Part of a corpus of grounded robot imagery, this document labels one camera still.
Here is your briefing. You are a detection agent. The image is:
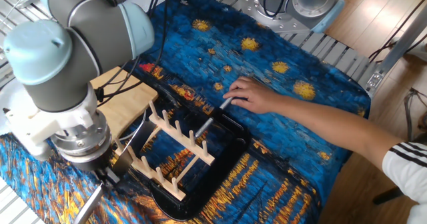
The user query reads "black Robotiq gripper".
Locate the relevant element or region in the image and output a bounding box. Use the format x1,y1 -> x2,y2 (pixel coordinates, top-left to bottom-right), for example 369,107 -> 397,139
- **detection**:
65,147 -> 121,189

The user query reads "steel cleaver knife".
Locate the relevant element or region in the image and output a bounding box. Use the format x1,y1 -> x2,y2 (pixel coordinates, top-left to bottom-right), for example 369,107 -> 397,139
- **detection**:
73,119 -> 157,224

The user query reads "wooden peg knife rack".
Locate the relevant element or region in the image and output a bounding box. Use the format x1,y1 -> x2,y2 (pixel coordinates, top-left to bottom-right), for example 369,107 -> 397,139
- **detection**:
113,100 -> 216,201

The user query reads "person's right forearm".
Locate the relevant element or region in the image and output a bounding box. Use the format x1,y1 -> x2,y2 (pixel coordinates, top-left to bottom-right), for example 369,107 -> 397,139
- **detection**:
275,95 -> 405,172

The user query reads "person's right hand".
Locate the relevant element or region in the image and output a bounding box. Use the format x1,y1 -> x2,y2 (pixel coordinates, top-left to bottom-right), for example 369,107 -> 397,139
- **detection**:
222,76 -> 282,115

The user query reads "wooden cutting board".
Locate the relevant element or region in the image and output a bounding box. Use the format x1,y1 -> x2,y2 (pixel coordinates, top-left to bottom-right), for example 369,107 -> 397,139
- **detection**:
89,66 -> 159,141

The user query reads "starry night painted tablecloth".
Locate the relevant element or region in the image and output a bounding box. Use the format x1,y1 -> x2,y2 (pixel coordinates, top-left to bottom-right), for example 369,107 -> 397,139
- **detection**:
0,0 -> 372,224

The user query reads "black chair leg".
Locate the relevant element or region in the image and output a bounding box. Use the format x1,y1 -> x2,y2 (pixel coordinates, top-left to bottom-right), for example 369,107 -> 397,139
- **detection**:
372,185 -> 406,205

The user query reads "white sleeve with black stripes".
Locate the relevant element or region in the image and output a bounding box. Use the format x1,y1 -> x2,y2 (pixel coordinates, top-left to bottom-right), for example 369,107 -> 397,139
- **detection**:
382,141 -> 427,224

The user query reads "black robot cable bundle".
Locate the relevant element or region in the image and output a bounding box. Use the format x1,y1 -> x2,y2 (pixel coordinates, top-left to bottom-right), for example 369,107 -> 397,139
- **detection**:
95,0 -> 288,108

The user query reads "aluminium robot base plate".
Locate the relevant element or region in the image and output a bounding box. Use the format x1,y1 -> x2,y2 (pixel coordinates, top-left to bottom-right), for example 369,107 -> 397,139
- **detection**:
238,0 -> 323,35

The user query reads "grey hose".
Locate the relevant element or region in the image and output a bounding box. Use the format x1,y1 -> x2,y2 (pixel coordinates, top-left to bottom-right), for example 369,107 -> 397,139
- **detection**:
402,87 -> 427,141

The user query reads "aluminium frame beam with bracket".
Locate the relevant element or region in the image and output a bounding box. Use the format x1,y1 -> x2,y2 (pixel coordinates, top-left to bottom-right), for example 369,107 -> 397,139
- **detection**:
365,12 -> 427,95

